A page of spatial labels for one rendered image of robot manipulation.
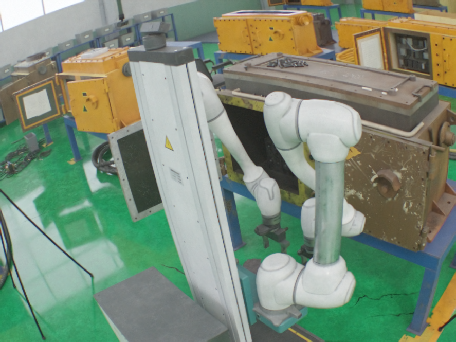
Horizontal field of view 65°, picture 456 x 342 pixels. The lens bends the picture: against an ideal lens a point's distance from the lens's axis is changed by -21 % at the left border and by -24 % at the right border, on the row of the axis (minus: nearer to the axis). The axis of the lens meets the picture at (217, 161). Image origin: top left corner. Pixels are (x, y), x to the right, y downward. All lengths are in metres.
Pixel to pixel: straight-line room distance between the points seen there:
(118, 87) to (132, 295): 2.74
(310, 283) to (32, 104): 4.51
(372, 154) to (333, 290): 0.72
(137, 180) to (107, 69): 1.87
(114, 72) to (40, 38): 6.72
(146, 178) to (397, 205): 1.45
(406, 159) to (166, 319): 1.19
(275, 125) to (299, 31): 4.58
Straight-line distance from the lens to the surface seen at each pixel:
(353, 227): 1.72
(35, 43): 10.69
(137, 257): 3.50
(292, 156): 1.46
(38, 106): 5.46
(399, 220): 2.04
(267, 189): 1.93
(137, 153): 2.52
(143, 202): 2.63
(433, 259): 2.14
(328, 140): 1.29
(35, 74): 6.90
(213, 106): 1.72
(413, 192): 1.91
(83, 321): 3.07
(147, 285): 1.85
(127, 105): 4.30
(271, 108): 1.33
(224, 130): 1.77
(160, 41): 1.34
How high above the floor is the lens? 2.00
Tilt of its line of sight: 25 degrees down
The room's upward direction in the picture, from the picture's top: 11 degrees counter-clockwise
